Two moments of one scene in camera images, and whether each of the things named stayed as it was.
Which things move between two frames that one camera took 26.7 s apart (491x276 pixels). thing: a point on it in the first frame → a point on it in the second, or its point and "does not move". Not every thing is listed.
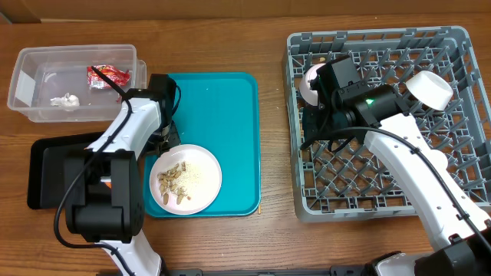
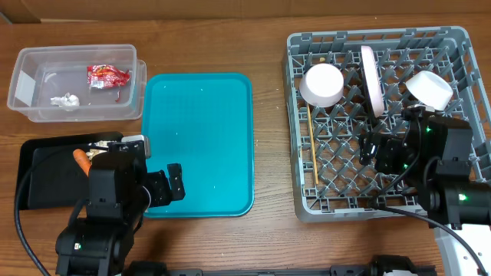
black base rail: x=335 y=271 does not move
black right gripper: x=315 y=118 → x=389 y=149
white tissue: x=66 y=100 does not move
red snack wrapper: x=96 y=82 does not move
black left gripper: x=173 y=139 → x=162 y=195
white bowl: x=430 y=89 does not move
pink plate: x=185 y=179 → x=374 y=81
